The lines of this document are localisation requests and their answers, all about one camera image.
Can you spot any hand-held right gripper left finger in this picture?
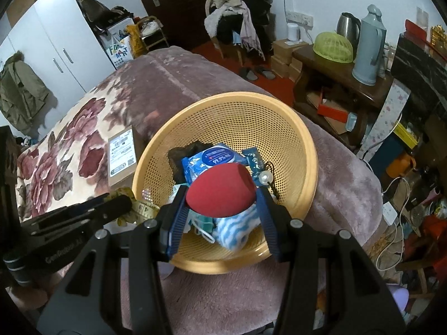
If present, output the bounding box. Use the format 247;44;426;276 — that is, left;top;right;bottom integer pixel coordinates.
37;183;191;335

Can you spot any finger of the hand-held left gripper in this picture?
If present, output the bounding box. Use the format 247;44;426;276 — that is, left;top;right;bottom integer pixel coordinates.
20;193;111;234
33;195;133;243

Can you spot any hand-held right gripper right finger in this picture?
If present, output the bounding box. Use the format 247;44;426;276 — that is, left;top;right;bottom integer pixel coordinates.
255;186;407;335

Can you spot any green face mask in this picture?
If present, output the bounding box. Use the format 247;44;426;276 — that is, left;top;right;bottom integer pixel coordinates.
169;183;217;243

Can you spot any yellow measuring tape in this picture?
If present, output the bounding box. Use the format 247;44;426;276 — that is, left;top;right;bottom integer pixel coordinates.
106;187;159;226

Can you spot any blue white striped cloth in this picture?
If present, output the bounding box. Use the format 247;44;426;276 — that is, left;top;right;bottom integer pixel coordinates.
213;204;261;250

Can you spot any black pearl hair tie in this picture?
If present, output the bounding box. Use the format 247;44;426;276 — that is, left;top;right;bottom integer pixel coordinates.
258;162;278;199

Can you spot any red sponge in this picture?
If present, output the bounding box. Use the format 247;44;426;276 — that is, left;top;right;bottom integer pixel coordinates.
185;163;257;217

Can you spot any small blue snack packet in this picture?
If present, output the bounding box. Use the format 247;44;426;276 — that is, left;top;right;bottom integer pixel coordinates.
242;147;268;185

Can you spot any blue wet wipes pack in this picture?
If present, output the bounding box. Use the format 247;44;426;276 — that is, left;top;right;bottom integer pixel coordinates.
182;143;252;185

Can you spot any yellow plastic basket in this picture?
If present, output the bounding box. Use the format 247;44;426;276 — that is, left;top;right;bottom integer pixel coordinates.
132;92;318;274

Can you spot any person's left hand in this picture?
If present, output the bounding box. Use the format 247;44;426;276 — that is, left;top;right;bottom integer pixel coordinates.
5;284;47;309

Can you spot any cardboard box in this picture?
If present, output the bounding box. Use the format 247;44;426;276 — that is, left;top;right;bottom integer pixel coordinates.
7;0;42;27
108;125;147;187

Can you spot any white floor power strip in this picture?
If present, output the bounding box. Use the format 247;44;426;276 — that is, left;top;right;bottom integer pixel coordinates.
382;200;399;227

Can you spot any flat red box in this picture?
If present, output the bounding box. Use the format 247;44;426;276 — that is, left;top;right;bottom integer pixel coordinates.
317;103;350;123

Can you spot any olive jacket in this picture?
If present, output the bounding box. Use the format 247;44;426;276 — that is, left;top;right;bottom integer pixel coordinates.
0;52;49;135

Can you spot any orange container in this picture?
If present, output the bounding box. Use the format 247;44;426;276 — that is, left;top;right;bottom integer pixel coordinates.
386;152;416;178

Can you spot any floral fleece blanket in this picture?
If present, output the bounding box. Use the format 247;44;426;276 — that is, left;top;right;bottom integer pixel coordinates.
16;47;390;335

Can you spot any purple plastic item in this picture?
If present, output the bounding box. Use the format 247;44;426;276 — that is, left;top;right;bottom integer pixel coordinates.
389;284;409;313

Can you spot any floral patterned board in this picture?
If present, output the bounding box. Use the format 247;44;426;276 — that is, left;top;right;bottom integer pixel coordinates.
363;77;413;161

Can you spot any dark wooden table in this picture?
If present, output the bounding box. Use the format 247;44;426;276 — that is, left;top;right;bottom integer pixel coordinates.
293;44;395;147

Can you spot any yellow box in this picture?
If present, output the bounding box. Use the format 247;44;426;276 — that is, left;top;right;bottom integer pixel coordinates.
394;122;420;149

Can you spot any stack of small cardboard boxes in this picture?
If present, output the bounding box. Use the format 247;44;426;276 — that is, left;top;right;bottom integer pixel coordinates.
270;40;310;84

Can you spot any yellow plastic bag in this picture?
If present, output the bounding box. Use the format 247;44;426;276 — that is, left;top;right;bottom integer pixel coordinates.
126;24;144;58

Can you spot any wooden stool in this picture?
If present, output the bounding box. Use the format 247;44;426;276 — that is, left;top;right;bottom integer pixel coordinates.
136;16;170;53

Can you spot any green plastic basket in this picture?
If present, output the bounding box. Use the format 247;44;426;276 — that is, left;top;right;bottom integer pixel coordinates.
312;31;354;64

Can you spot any white cylindrical container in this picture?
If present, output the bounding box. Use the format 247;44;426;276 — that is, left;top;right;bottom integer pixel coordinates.
286;23;301;44

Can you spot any white wardrobe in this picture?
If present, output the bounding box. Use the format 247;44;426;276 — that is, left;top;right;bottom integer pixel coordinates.
0;0;117;95

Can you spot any grey thermos flask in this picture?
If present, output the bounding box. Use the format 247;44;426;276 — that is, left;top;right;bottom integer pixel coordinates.
352;4;387;86

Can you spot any brown handbag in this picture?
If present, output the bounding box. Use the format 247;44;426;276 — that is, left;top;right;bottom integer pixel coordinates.
72;0;112;28

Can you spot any dark wooden door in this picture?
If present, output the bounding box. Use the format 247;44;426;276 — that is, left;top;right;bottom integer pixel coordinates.
130;0;210;51

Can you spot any steel electric kettle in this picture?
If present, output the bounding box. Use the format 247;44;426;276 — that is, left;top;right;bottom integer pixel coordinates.
336;12;362;44

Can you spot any black marble cabinet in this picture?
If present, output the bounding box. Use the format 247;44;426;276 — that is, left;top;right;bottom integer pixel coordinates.
390;33;447;119

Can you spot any clothes pile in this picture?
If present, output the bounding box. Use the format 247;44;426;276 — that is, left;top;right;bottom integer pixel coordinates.
203;0;273;60

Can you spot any white wall power strip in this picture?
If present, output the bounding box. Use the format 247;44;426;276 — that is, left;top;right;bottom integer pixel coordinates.
286;10;313;27

